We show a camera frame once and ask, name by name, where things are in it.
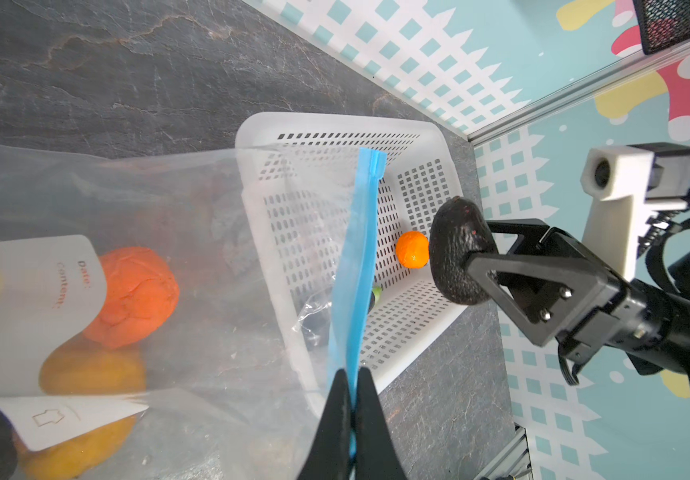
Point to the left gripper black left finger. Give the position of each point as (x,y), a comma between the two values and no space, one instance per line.
(329,455)

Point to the clear zip top bag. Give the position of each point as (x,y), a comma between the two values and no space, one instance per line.
(187,316)

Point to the black wire wall basket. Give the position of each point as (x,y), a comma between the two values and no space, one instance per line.
(662,23)

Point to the white plastic basket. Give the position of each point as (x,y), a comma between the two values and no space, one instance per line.
(417,198)

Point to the yellow food piece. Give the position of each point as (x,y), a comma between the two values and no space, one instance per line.
(88,418)

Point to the orange tangerine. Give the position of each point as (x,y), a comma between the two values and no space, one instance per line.
(142,294)
(412,250)

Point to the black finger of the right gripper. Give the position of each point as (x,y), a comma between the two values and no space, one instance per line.
(527,234)
(545,297)

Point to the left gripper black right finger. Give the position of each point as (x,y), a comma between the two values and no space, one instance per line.
(375,455)

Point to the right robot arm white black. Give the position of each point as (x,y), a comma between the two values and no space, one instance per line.
(668,264)

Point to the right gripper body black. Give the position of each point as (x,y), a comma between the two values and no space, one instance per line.
(631,316)

